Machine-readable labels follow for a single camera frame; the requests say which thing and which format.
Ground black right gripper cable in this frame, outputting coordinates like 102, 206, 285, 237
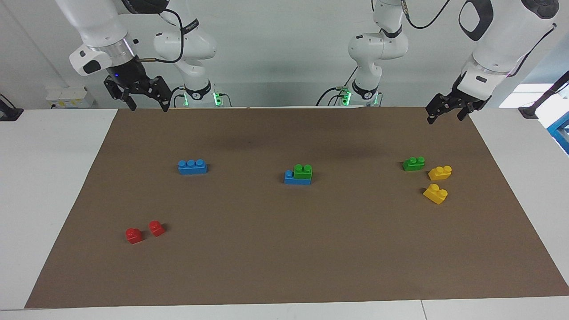
133, 8, 185, 64

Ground brown paper table mat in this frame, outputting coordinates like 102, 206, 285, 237
24, 107, 569, 309

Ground white power strip box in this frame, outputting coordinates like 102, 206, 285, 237
46, 87, 95, 109

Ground black right base cable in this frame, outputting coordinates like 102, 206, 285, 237
167, 86, 185, 108

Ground black left base cable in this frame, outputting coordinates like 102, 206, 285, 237
316, 67, 359, 107

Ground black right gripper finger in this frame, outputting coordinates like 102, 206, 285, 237
143, 76, 173, 112
104, 76, 137, 112

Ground yellow two-stud toy brick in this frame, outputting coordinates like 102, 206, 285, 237
428, 165, 453, 181
422, 184, 449, 205

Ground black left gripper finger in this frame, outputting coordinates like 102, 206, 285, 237
425, 93, 453, 124
457, 99, 490, 121

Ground blue metal frame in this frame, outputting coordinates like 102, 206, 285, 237
547, 111, 569, 155

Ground black table clamp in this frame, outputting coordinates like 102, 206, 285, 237
0, 94, 24, 121

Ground thin black cable loop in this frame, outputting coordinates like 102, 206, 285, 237
401, 0, 450, 30

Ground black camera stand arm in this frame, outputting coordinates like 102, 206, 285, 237
518, 70, 569, 119

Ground black base cable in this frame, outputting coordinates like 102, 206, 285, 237
167, 86, 185, 108
316, 67, 359, 107

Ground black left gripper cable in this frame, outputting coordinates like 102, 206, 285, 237
506, 22, 558, 78

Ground blue three-stud toy brick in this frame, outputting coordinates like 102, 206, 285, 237
284, 170, 312, 185
178, 159, 208, 175

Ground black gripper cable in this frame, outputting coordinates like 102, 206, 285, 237
133, 8, 185, 64
506, 22, 558, 78

